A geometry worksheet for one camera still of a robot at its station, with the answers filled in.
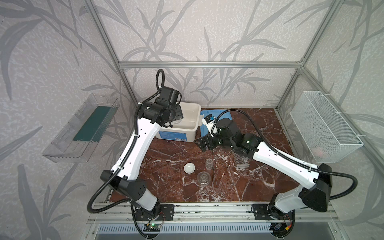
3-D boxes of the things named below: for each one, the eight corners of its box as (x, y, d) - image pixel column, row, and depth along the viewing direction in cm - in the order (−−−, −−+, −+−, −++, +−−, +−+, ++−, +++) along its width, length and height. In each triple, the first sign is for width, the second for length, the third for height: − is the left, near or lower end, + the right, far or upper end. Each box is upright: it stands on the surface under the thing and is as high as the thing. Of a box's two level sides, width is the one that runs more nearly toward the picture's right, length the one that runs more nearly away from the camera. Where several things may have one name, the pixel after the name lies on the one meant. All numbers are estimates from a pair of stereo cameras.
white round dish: (183, 173, 89) (183, 172, 87) (184, 164, 93) (184, 162, 91) (195, 173, 89) (194, 172, 87) (195, 164, 93) (195, 162, 91)
